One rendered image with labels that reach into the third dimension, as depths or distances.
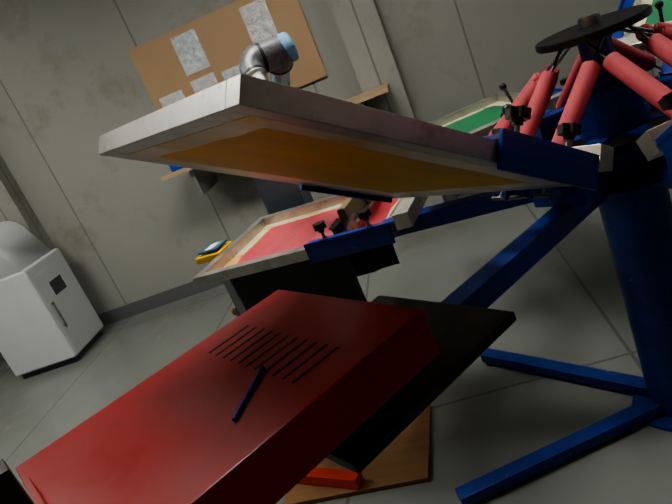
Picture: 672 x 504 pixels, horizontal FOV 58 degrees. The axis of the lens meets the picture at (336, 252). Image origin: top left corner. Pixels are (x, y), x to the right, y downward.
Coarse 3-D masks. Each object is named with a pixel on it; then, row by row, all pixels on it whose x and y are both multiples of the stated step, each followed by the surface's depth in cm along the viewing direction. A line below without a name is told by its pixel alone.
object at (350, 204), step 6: (348, 198) 207; (354, 198) 208; (342, 204) 203; (348, 204) 202; (354, 204) 207; (360, 204) 211; (366, 204) 216; (342, 210) 199; (348, 210) 201; (354, 210) 205; (342, 216) 200; (348, 216) 200; (354, 216) 204; (342, 222) 201
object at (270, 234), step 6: (396, 198) 224; (378, 204) 226; (384, 204) 223; (390, 204) 220; (330, 210) 245; (336, 210) 242; (372, 210) 222; (378, 210) 219; (384, 210) 216; (312, 216) 248; (318, 216) 244; (294, 222) 250; (300, 222) 246; (276, 228) 253; (282, 228) 249; (264, 234) 251; (270, 234) 247; (276, 234) 244; (264, 240) 242; (270, 240) 239; (252, 246) 241
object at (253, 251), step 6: (372, 216) 215; (378, 216) 212; (384, 216) 209; (372, 222) 208; (378, 222) 206; (330, 234) 215; (258, 246) 238; (264, 246) 234; (246, 252) 236; (252, 252) 233; (258, 252) 230; (240, 258) 232; (246, 258) 228; (252, 258) 225
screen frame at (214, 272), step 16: (304, 208) 254; (320, 208) 252; (256, 224) 258; (240, 240) 244; (224, 256) 232; (272, 256) 205; (288, 256) 201; (304, 256) 199; (208, 272) 218; (224, 272) 212; (240, 272) 210; (256, 272) 208
